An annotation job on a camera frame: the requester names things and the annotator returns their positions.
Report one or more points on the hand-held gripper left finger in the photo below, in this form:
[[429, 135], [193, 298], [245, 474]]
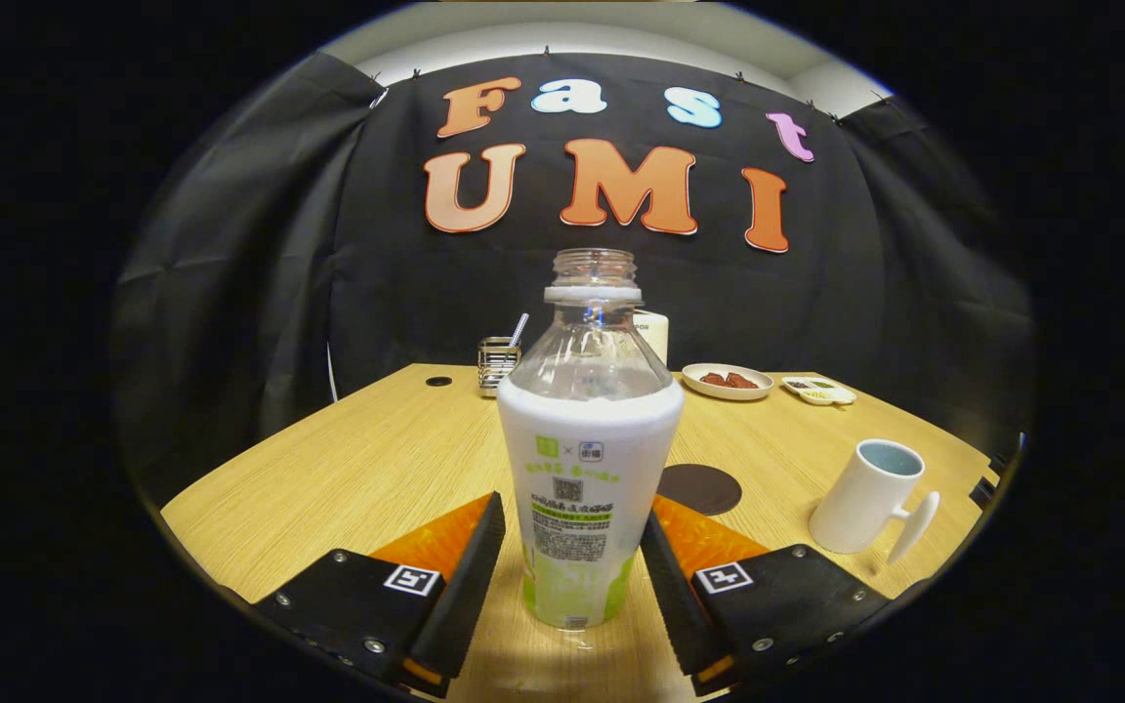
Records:
[[470, 596]]

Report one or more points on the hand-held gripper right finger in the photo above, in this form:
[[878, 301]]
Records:
[[675, 605]]

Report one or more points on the wooden table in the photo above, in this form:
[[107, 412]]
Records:
[[377, 459]]

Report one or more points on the metal mesh utensil holder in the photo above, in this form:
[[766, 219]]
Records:
[[496, 366]]

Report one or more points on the white divided dish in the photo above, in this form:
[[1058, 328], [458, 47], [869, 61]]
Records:
[[821, 392]]

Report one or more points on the dark brown round coaster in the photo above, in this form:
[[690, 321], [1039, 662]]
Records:
[[704, 488]]

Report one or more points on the black backdrop cloth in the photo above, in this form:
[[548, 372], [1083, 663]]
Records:
[[260, 293]]

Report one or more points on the round white plate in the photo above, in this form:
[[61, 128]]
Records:
[[719, 392]]

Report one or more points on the white cup with blue inside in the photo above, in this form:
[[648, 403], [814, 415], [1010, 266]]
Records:
[[855, 508]]

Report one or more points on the white toaster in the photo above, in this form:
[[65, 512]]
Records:
[[655, 337]]

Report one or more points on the white green label juice bottle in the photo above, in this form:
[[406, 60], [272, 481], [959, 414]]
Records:
[[587, 439]]

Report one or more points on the red-brown food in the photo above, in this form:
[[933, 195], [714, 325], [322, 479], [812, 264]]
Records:
[[730, 380]]

